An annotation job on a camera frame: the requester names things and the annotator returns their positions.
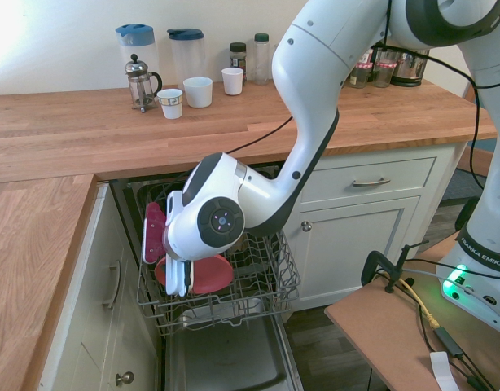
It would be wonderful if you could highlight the grey wire dishwasher rack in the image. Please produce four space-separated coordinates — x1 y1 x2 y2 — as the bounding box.
134 182 303 338

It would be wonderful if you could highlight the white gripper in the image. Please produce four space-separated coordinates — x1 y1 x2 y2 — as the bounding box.
164 257 194 297

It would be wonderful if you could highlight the black table clamp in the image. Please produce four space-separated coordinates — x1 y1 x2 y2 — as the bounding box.
361 239 431 295

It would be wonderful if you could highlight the metal drawer handle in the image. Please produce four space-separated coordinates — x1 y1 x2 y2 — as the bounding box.
352 176 392 188
102 259 122 311

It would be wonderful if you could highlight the white paper label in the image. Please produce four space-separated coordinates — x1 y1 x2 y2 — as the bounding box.
429 350 459 391

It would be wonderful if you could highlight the white cabinet beside dishwasher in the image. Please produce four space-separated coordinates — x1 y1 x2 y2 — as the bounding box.
290 144 467 314

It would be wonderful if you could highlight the small patterned white cup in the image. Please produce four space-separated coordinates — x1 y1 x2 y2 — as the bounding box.
156 88 183 120

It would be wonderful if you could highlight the yellow cable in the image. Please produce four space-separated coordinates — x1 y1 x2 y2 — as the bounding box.
397 276 441 330

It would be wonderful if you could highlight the white mug with handle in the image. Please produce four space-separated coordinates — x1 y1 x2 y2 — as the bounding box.
182 77 214 109

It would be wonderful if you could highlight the glass french press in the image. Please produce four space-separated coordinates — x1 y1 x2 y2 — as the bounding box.
125 53 164 114

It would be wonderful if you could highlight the plain white cup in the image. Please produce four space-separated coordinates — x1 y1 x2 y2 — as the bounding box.
221 67 245 97

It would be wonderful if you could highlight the dishwasher body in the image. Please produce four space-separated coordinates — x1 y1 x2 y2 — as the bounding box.
107 160 287 261

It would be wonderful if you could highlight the clear jar with green lid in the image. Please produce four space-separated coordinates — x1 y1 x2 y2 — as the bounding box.
252 33 272 86

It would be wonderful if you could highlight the black adapter cable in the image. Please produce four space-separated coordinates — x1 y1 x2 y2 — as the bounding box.
419 303 499 391

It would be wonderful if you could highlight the jar with red checked lid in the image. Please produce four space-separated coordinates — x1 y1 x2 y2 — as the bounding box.
373 59 398 89
349 47 375 90

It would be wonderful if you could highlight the red plate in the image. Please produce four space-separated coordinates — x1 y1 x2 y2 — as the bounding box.
154 253 235 295

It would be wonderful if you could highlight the pitcher with light blue lid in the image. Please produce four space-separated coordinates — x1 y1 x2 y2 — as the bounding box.
114 23 160 89

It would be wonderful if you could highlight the stainless dishwasher door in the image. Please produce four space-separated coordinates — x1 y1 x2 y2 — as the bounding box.
163 299 305 391

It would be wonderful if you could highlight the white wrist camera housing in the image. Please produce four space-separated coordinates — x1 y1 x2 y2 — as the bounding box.
164 190 185 229

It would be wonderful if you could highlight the jar with black lid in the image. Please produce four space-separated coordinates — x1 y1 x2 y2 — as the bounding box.
228 42 248 82

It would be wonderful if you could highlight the grey floor mat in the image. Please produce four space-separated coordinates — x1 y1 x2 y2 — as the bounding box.
439 166 489 203

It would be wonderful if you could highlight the thin black camera cable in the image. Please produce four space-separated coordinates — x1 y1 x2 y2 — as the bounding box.
228 116 295 156

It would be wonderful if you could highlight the brown robot mounting board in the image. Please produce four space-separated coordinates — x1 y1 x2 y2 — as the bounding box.
323 230 500 391

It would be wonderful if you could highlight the pitcher with dark blue lid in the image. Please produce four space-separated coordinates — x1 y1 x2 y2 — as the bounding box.
166 27 207 89

